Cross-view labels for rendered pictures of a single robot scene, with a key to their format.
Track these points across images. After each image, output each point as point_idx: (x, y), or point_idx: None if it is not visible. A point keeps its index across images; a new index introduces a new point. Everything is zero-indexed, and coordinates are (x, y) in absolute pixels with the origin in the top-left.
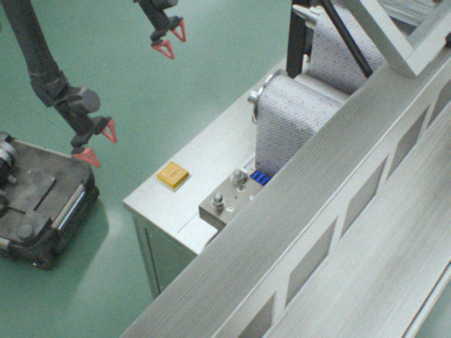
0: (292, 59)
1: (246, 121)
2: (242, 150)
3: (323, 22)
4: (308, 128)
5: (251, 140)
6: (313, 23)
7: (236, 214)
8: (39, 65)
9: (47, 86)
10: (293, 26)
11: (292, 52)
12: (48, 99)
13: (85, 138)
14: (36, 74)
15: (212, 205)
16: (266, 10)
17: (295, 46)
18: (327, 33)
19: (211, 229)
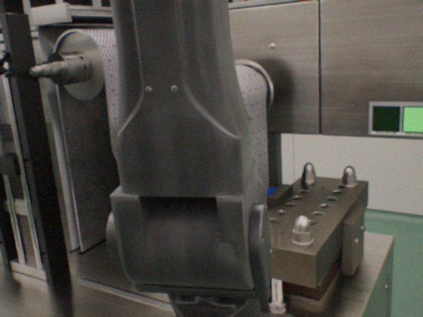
0: (42, 171)
1: (60, 316)
2: (131, 311)
3: (102, 43)
4: (244, 86)
5: (107, 304)
6: (78, 66)
7: (311, 227)
8: (235, 66)
9: (255, 167)
10: (28, 112)
11: (39, 158)
12: (269, 234)
13: (288, 316)
14: (245, 121)
15: (309, 243)
16: None
17: (39, 144)
18: (114, 52)
19: (304, 316)
